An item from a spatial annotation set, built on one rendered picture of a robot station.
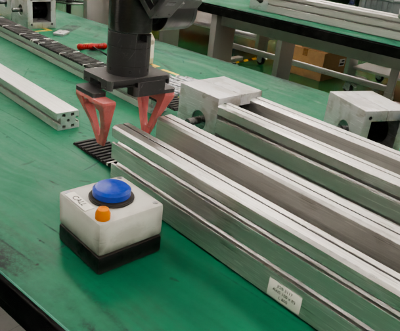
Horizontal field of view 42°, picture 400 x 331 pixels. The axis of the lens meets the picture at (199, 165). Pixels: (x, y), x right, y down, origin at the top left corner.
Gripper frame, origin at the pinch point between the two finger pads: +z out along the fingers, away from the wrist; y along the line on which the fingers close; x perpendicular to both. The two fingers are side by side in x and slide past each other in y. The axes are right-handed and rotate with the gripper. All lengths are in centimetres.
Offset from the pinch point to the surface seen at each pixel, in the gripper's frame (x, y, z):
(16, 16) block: 95, 29, 2
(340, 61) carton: 184, 368, 65
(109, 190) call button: -16.9, -14.1, -2.5
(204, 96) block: -1.5, 13.9, -4.2
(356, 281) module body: -40.9, -5.7, -2.6
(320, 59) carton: 185, 338, 62
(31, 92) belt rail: 26.7, -0.7, 1.7
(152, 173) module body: -13.0, -5.3, -0.7
